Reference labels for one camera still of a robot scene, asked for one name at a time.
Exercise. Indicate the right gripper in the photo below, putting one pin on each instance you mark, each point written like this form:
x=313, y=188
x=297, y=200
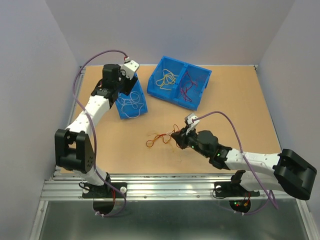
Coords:
x=181, y=137

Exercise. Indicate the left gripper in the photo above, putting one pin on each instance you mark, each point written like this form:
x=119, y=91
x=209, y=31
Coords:
x=130, y=84

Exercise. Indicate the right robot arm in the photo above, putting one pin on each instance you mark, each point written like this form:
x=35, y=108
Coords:
x=285, y=171

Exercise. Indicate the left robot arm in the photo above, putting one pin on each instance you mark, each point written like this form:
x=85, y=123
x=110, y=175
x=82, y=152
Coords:
x=73, y=148

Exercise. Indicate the small blue bin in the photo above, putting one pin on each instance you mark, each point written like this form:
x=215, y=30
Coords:
x=133, y=105

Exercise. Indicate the blue double-compartment bin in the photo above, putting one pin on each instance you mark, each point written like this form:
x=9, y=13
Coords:
x=178, y=82

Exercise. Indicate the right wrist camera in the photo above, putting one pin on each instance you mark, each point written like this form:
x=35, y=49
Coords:
x=191, y=122

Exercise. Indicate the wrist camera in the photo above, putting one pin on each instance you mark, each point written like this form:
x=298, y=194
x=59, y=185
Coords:
x=129, y=68
x=191, y=122

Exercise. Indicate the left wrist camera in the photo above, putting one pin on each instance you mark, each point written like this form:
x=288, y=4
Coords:
x=129, y=68

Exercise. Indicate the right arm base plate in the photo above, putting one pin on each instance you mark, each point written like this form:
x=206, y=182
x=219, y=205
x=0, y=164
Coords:
x=225, y=189

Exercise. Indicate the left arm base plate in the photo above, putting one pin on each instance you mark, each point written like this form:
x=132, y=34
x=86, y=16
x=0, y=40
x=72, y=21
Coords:
x=90, y=191

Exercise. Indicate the aluminium rail frame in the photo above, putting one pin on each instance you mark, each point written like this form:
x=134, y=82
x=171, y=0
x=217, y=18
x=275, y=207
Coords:
x=170, y=190

